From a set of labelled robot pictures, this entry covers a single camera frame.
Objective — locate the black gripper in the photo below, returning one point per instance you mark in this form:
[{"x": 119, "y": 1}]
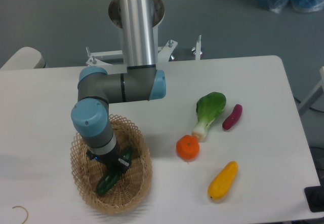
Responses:
[{"x": 119, "y": 161}]

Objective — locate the green cucumber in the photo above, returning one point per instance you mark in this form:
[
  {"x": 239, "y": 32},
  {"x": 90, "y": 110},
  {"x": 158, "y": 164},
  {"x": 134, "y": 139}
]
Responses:
[{"x": 103, "y": 186}]

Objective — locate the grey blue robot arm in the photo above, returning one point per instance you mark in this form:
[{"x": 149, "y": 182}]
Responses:
[{"x": 97, "y": 89}]

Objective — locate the woven wicker basket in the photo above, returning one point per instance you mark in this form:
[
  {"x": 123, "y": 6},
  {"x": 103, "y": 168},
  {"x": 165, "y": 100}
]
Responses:
[{"x": 133, "y": 186}]

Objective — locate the orange tangerine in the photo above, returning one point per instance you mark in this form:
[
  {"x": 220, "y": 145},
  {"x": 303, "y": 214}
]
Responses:
[{"x": 187, "y": 147}]

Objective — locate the yellow mango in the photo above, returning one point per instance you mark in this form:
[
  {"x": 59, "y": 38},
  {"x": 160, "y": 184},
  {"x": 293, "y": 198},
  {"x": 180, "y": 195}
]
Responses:
[{"x": 221, "y": 184}]

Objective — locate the green bok choy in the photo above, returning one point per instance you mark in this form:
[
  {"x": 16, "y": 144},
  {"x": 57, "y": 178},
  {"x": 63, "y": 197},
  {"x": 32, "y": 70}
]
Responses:
[{"x": 208, "y": 108}]

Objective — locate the purple sweet potato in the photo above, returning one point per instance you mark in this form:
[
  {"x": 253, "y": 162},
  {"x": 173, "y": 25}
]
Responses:
[{"x": 233, "y": 118}]

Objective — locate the white chair armrest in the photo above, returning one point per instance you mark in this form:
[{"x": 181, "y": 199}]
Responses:
[{"x": 25, "y": 58}]

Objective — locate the black device at table edge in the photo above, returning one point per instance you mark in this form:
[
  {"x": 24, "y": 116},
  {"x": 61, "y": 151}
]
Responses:
[{"x": 314, "y": 196}]

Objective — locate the white frame at right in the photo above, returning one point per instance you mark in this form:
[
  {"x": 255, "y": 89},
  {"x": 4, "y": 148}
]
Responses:
[{"x": 312, "y": 96}]

